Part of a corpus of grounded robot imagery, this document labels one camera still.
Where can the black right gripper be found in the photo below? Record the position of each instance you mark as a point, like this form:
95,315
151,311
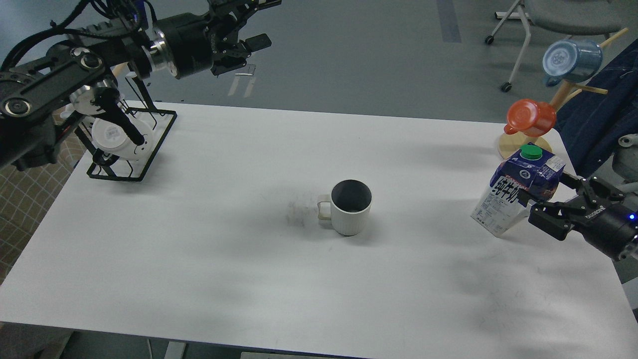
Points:
597,212

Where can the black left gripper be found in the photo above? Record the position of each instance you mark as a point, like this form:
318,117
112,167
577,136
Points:
183,44

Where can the blue white milk carton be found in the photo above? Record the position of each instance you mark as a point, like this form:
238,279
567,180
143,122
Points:
529,168

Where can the white ribbed mug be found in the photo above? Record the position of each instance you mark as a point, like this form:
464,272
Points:
346,207

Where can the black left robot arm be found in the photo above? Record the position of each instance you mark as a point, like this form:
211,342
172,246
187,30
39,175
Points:
54,78

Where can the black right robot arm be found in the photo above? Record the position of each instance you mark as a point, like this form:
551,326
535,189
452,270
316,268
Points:
597,212

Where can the wooden cup tree stand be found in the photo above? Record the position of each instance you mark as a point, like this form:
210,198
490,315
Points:
508,144

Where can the orange plastic cup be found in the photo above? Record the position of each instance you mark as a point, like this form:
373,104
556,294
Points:
529,117

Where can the blue plastic cup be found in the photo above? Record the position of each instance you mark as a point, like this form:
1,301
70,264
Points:
573,60

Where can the white cup in rack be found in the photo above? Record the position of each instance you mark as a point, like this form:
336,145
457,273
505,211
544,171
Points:
112,139

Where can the dark blue cloth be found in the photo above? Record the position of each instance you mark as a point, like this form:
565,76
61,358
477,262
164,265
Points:
591,124

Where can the grey office chair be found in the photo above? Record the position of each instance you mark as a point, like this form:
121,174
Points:
568,17

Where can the beige checkered cloth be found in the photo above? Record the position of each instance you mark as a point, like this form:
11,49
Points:
26,197

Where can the black wire dish rack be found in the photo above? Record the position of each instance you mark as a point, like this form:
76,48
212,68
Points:
114,155

